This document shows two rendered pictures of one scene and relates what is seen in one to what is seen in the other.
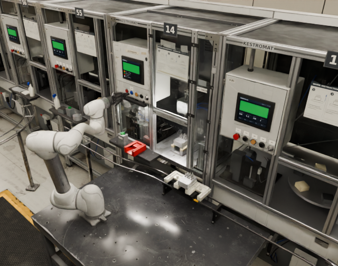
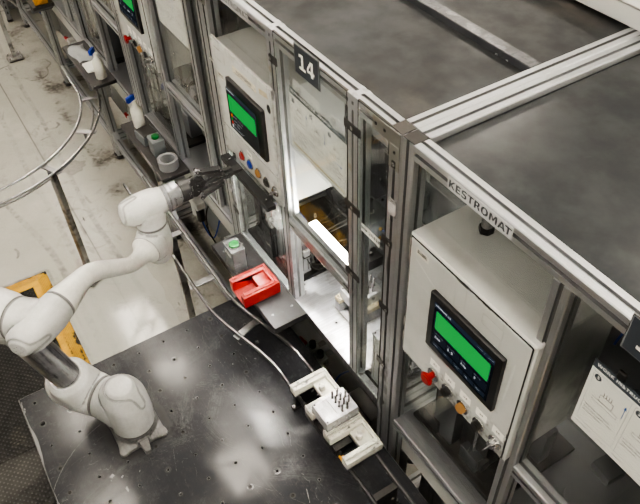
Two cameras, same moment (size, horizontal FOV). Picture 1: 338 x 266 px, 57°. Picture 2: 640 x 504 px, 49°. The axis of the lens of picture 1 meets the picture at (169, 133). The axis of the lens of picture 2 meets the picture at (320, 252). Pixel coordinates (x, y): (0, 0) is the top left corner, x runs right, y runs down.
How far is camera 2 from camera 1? 1.05 m
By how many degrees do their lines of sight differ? 22
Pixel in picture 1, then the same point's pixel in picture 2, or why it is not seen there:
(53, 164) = not seen: hidden behind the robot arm
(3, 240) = (12, 391)
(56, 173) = (34, 362)
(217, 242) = not seen: outside the picture
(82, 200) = (100, 408)
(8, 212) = not seen: hidden behind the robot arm
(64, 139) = (20, 323)
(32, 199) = (84, 307)
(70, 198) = (77, 398)
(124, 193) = (214, 386)
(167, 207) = (290, 445)
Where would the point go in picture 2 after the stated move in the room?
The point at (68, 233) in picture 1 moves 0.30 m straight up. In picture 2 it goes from (72, 460) to (46, 415)
